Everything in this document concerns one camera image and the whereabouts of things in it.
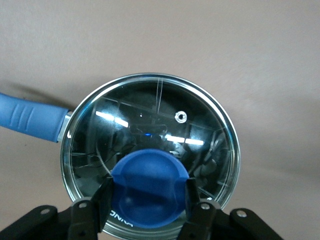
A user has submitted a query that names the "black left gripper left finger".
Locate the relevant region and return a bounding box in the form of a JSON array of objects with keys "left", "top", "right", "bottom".
[{"left": 66, "top": 176, "right": 115, "bottom": 240}]

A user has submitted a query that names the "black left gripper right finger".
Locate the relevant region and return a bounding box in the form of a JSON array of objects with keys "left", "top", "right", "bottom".
[{"left": 179, "top": 176, "right": 223, "bottom": 240}]

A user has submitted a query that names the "glass lid with blue knob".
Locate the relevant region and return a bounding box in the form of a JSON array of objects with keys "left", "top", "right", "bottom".
[{"left": 59, "top": 72, "right": 242, "bottom": 239}]

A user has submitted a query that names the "black pot with blue handle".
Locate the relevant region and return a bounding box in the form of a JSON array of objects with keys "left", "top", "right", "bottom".
[{"left": 0, "top": 91, "right": 74, "bottom": 144}]

